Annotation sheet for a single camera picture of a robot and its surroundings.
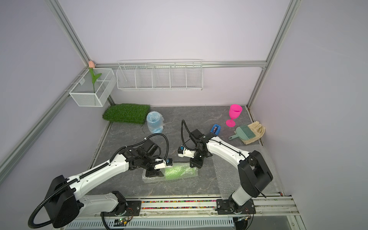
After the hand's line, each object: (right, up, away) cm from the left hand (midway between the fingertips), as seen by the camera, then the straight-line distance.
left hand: (161, 169), depth 78 cm
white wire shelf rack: (-6, +61, +27) cm, 67 cm away
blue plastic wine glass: (-6, +26, +14) cm, 30 cm away
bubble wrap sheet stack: (+39, -6, +7) cm, 40 cm away
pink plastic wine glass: (+47, +33, +19) cm, 60 cm away
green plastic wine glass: (+9, -2, +1) cm, 9 cm away
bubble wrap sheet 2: (-8, -4, -2) cm, 9 cm away
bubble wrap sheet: (-6, +26, +14) cm, 30 cm away
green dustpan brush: (+55, +18, +24) cm, 63 cm away
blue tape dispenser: (+34, +21, +22) cm, 46 cm away
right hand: (+18, +2, +5) cm, 19 cm away
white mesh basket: (-43, +42, 0) cm, 60 cm away
